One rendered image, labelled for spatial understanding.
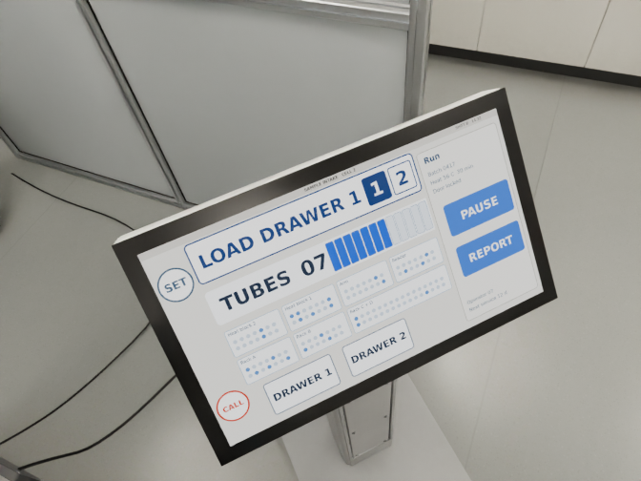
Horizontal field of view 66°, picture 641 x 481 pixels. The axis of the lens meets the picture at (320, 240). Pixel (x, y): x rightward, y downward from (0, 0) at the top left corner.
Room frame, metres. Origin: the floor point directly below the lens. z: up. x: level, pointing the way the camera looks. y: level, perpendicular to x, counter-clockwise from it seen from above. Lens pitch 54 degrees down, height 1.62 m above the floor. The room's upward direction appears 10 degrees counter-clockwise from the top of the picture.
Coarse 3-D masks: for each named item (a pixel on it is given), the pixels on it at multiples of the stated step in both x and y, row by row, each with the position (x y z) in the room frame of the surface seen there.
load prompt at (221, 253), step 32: (320, 192) 0.40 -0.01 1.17; (352, 192) 0.40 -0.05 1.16; (384, 192) 0.40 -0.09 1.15; (416, 192) 0.40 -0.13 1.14; (256, 224) 0.37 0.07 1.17; (288, 224) 0.37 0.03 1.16; (320, 224) 0.37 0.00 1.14; (192, 256) 0.34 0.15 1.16; (224, 256) 0.34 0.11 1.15; (256, 256) 0.34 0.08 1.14
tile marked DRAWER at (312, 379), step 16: (304, 368) 0.24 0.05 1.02; (320, 368) 0.24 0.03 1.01; (336, 368) 0.24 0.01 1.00; (272, 384) 0.23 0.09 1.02; (288, 384) 0.23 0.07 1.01; (304, 384) 0.23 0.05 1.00; (320, 384) 0.23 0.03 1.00; (336, 384) 0.23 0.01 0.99; (272, 400) 0.22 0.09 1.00; (288, 400) 0.22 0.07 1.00; (304, 400) 0.21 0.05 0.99
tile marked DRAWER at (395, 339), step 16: (400, 320) 0.29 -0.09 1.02; (368, 336) 0.27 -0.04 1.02; (384, 336) 0.27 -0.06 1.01; (400, 336) 0.27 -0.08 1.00; (352, 352) 0.26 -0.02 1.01; (368, 352) 0.26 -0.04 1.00; (384, 352) 0.26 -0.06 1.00; (400, 352) 0.26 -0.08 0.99; (352, 368) 0.24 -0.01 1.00; (368, 368) 0.24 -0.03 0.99
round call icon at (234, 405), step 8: (224, 392) 0.22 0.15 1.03; (232, 392) 0.22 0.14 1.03; (240, 392) 0.22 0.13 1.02; (216, 400) 0.22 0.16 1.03; (224, 400) 0.22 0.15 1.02; (232, 400) 0.22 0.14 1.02; (240, 400) 0.22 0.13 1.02; (248, 400) 0.22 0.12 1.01; (216, 408) 0.21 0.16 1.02; (224, 408) 0.21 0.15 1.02; (232, 408) 0.21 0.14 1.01; (240, 408) 0.21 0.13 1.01; (248, 408) 0.21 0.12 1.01; (224, 416) 0.20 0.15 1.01; (232, 416) 0.20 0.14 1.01; (240, 416) 0.20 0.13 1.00; (224, 424) 0.20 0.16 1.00
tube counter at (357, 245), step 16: (416, 208) 0.39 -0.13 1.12; (368, 224) 0.37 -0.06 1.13; (384, 224) 0.37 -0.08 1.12; (400, 224) 0.37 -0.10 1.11; (416, 224) 0.37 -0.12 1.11; (432, 224) 0.37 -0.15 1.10; (336, 240) 0.36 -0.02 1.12; (352, 240) 0.36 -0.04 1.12; (368, 240) 0.36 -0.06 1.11; (384, 240) 0.36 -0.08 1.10; (400, 240) 0.36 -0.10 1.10; (304, 256) 0.34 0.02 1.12; (320, 256) 0.34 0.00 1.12; (336, 256) 0.34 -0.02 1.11; (352, 256) 0.34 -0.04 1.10; (368, 256) 0.34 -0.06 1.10; (304, 272) 0.33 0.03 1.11; (320, 272) 0.33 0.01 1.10; (336, 272) 0.33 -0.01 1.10
